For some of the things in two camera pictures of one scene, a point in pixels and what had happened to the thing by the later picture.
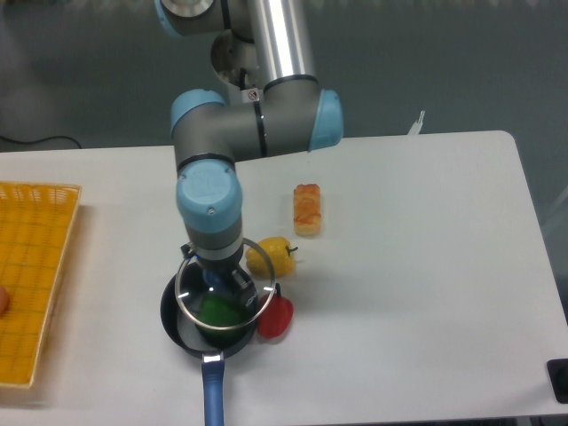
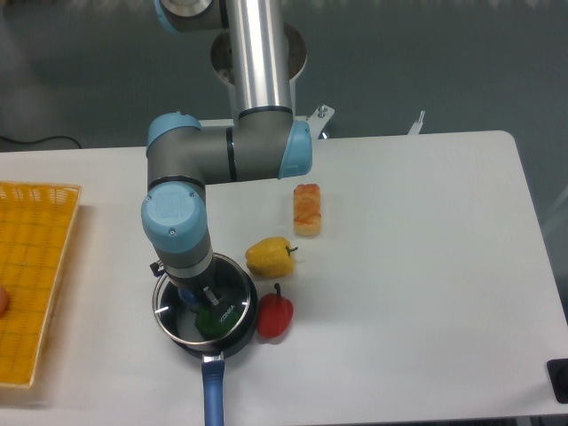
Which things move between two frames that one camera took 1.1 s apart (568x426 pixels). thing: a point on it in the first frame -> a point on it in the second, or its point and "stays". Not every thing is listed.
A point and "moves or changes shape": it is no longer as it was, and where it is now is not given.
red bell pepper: [276, 316] stays
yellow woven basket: [36, 228] stays
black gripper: [225, 275] -> [202, 288]
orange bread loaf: [307, 209] stays
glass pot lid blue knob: [227, 296] moves or changes shape
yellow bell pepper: [281, 252] stays
